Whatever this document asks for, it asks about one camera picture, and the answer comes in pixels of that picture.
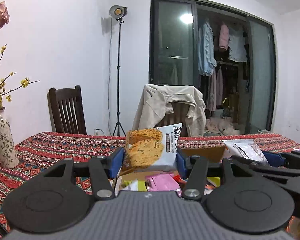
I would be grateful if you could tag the floral ceramic vase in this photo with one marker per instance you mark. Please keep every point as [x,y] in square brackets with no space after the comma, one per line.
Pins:
[6,142]

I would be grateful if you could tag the red patterned tablecloth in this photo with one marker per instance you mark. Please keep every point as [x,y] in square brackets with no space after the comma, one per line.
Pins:
[52,150]

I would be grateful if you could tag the lime green snack packet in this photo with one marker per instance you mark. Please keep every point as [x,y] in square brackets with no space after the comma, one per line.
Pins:
[213,181]

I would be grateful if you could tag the long pink hanging clothes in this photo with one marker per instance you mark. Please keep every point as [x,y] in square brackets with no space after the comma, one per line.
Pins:
[215,90]

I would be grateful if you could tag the wardrobe with hanging clothes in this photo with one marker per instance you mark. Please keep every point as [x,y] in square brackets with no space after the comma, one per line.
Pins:
[175,42]

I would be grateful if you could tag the pink hanging top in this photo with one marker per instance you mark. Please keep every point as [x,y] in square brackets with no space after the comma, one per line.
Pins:
[224,37]

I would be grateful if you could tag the beige jacket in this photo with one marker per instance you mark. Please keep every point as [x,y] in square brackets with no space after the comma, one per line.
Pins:
[152,105]

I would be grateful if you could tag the white wall socket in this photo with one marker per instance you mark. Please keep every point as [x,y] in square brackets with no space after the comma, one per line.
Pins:
[98,131]

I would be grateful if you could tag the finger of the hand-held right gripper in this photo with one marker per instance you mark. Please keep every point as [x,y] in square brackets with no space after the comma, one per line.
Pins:
[275,158]
[297,182]

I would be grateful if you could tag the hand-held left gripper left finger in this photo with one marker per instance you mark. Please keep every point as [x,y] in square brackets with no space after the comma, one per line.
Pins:
[117,162]

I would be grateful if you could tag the small green snack packet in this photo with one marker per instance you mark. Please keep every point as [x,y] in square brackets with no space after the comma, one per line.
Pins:
[142,185]

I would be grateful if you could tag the brown wooden chair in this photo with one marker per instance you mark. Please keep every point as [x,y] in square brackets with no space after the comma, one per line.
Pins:
[177,120]

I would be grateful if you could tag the pink snack packet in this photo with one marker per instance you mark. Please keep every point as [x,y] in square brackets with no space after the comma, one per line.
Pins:
[162,182]

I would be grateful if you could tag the cracker snack packet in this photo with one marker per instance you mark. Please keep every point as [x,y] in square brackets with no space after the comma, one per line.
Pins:
[147,150]

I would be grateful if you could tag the red snack packet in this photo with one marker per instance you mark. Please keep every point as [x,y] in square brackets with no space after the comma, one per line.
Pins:
[181,179]

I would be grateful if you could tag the yellow flower branches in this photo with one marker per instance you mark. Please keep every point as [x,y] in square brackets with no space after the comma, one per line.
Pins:
[0,87]

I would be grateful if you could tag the white grey snack packet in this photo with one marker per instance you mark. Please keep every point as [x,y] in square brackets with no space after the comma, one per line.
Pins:
[245,150]

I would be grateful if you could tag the dark wooden chair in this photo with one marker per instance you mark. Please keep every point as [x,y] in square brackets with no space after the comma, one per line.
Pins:
[67,110]

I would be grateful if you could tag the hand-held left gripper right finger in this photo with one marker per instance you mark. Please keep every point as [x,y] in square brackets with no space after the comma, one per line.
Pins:
[182,163]

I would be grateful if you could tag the studio light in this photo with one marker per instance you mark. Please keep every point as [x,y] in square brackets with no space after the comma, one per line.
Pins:
[117,12]

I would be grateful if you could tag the pale blue hanging garment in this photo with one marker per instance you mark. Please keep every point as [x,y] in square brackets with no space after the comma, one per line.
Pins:
[237,47]

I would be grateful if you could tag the orange cardboard box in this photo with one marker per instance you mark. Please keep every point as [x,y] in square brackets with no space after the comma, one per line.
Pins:
[205,153]

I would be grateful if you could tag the black light stand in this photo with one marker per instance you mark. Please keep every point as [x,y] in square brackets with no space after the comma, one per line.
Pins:
[119,80]

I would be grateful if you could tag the light blue hanging shirt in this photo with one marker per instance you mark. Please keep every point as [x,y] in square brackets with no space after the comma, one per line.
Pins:
[207,50]

